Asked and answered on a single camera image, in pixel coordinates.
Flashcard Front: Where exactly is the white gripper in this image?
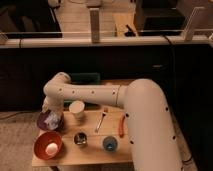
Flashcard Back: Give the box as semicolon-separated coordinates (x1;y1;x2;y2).
42;97;63;112

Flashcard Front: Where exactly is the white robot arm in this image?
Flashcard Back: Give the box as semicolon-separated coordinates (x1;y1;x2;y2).
43;72;183;171

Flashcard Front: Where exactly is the purple bowl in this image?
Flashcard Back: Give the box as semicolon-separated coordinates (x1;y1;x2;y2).
37;110;64;131

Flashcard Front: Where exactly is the red bowl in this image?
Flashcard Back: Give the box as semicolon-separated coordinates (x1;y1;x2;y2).
34;131;62;160

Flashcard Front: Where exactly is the white paper cup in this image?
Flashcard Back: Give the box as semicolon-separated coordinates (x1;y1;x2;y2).
69;101;85;120

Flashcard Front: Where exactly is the green box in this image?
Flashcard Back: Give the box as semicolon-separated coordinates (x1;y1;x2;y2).
63;72;102;104

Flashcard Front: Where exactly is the small metal cup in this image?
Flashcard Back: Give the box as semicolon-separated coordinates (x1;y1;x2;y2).
74;132;87;146

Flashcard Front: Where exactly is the white egg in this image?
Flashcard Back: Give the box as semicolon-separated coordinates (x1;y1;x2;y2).
45;143;58;155

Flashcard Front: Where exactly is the wooden table top board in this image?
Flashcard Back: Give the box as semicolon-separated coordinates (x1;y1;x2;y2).
32;107;132;167

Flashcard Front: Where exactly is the blue cup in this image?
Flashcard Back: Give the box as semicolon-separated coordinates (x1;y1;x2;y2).
102;136;118;152

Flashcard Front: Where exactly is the white partition rail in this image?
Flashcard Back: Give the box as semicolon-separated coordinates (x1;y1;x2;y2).
0;35;213;49

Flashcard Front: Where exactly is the white upright post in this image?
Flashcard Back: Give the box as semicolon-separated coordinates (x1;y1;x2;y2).
89;8;100;43

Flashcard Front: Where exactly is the slanted white bracket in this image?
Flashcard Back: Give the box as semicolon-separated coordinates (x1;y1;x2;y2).
181;6;205;41

